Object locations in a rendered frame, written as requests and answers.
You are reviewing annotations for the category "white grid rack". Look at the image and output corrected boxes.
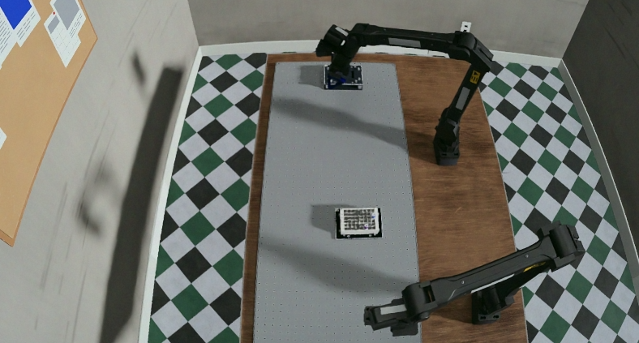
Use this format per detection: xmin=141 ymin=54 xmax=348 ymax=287
xmin=341 ymin=208 xmax=379 ymax=234

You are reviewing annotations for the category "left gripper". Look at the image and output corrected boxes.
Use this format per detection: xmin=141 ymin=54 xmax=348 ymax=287
xmin=390 ymin=320 xmax=418 ymax=337

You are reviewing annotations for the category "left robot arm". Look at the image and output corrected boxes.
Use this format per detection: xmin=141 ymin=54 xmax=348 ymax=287
xmin=363 ymin=221 xmax=585 ymax=331

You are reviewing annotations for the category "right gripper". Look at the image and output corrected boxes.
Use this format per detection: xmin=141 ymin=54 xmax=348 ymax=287
xmin=328 ymin=50 xmax=354 ymax=90

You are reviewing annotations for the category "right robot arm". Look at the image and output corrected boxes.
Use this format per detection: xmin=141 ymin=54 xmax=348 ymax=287
xmin=315 ymin=23 xmax=494 ymax=159

